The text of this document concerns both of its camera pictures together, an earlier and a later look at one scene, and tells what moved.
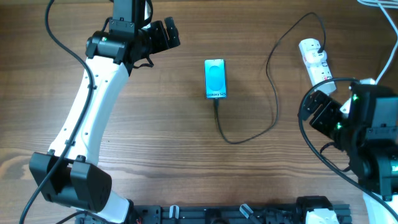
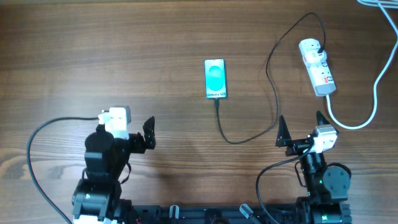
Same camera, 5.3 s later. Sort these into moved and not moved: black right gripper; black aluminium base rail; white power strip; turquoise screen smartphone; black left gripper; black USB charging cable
Moved: black left gripper; black right gripper
Not moved: black aluminium base rail; white power strip; turquoise screen smartphone; black USB charging cable
